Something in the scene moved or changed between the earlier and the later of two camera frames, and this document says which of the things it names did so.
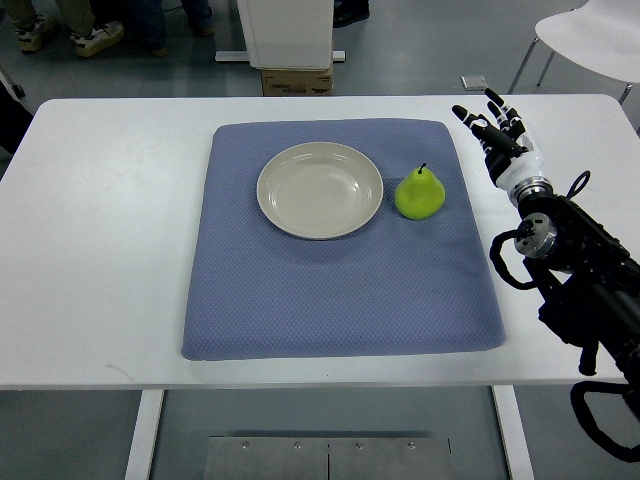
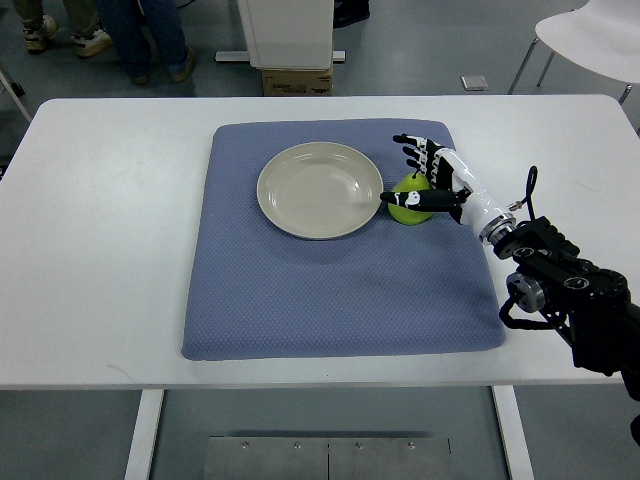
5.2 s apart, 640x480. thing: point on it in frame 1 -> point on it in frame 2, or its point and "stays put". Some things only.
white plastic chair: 602,36 stays put
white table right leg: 513,432 stays put
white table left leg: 144,434 stays put
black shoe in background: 347,12 stays put
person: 148,20 -> 129,20
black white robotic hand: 510,154 -> 454,189
